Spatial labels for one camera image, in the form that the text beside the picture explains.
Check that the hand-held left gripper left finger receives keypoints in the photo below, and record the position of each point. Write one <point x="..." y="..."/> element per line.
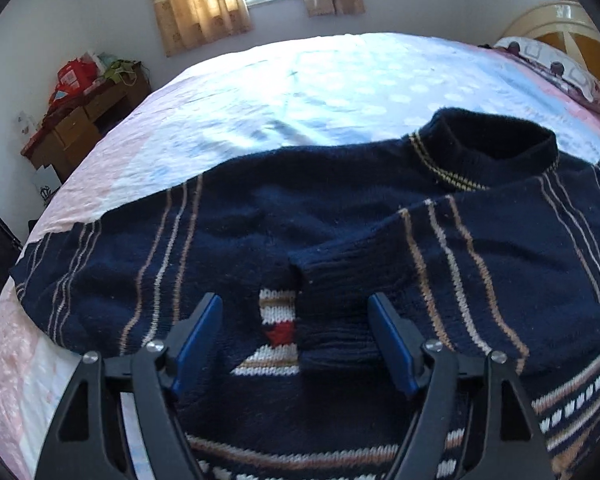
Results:
<point x="200" y="340"/>

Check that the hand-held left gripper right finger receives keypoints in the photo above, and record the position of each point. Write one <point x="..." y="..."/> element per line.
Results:
<point x="392" y="345"/>

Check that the navy striped knit sweater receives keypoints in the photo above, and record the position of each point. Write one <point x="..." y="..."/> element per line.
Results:
<point x="350" y="220"/>

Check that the white paper bag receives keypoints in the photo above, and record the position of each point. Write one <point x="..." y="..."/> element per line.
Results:
<point x="47" y="185"/>

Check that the wooden desk with drawers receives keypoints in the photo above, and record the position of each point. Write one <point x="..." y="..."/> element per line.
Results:
<point x="75" y="127"/>

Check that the printed blue pink bed sheet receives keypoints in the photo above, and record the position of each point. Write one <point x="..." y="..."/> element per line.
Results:
<point x="290" y="90"/>

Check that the green bag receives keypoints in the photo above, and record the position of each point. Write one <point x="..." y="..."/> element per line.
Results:
<point x="122" y="71"/>

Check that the patterned white maroon pillow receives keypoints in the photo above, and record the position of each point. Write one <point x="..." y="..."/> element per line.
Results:
<point x="555" y="62"/>

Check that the cream and orange headboard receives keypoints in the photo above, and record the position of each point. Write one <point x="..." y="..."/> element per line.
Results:
<point x="575" y="22"/>

